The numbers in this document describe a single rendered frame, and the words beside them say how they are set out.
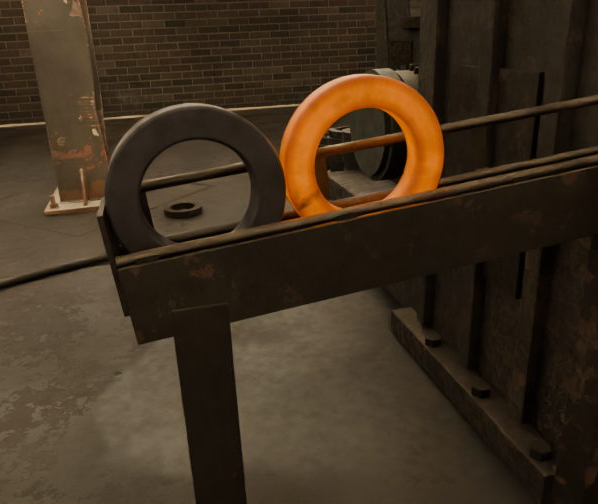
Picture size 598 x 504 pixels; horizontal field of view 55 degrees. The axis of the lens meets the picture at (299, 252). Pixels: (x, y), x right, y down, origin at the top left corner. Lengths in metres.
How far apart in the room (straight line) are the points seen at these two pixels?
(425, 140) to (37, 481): 1.01
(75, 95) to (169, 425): 2.08
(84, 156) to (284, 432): 2.17
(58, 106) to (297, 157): 2.58
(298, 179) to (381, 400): 0.87
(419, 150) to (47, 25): 2.61
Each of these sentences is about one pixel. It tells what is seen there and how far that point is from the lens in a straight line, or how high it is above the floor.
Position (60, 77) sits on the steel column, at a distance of 3.12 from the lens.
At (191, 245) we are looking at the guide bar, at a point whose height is 0.61.
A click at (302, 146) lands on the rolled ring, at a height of 0.70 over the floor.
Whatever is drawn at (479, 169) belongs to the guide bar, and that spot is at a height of 0.64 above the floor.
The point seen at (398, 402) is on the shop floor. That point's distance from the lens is 1.39.
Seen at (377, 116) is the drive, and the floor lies 0.54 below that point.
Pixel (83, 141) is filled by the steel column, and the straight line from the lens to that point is 3.14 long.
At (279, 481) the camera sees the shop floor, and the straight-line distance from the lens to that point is 1.19.
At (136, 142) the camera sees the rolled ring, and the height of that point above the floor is 0.72.
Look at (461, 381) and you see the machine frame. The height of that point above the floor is 0.07.
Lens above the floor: 0.81
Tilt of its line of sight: 21 degrees down
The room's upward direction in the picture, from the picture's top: 2 degrees counter-clockwise
